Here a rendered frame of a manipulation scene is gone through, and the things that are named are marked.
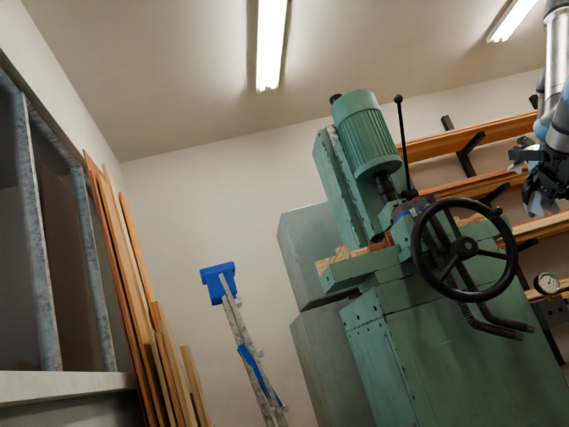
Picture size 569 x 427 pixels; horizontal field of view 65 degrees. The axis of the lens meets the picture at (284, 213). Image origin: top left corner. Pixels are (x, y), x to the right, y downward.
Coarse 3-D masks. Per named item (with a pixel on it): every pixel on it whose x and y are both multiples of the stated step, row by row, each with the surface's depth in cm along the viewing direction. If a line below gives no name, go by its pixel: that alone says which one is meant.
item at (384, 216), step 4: (396, 200) 155; (400, 200) 155; (388, 204) 154; (392, 204) 154; (384, 208) 158; (388, 208) 155; (392, 208) 154; (380, 212) 163; (384, 212) 159; (388, 212) 156; (380, 216) 164; (384, 216) 160; (388, 216) 157; (380, 220) 165; (384, 220) 161; (388, 220) 158; (380, 224) 166; (384, 224) 162; (388, 224) 158; (384, 228) 163; (388, 228) 160
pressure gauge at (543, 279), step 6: (540, 276) 130; (546, 276) 130; (552, 276) 130; (534, 282) 131; (540, 282) 130; (546, 282) 130; (552, 282) 130; (558, 282) 130; (540, 288) 129; (546, 288) 129; (552, 288) 129; (558, 288) 129; (546, 294) 130; (552, 300) 130
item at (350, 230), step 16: (320, 144) 189; (320, 160) 196; (336, 160) 184; (320, 176) 203; (336, 176) 182; (336, 192) 184; (336, 208) 191; (352, 208) 177; (336, 224) 197; (352, 224) 175; (352, 240) 178
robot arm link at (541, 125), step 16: (560, 0) 112; (544, 16) 115; (560, 16) 111; (544, 32) 117; (560, 32) 109; (560, 48) 106; (560, 64) 104; (560, 80) 102; (544, 96) 106; (560, 96) 100; (544, 112) 103; (544, 128) 101
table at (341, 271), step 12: (504, 216) 143; (468, 228) 141; (480, 228) 141; (492, 228) 141; (480, 240) 140; (372, 252) 136; (384, 252) 136; (396, 252) 136; (408, 252) 127; (336, 264) 134; (348, 264) 134; (360, 264) 134; (372, 264) 135; (384, 264) 135; (396, 264) 135; (324, 276) 144; (336, 276) 133; (348, 276) 133; (360, 276) 135; (324, 288) 149; (336, 288) 145
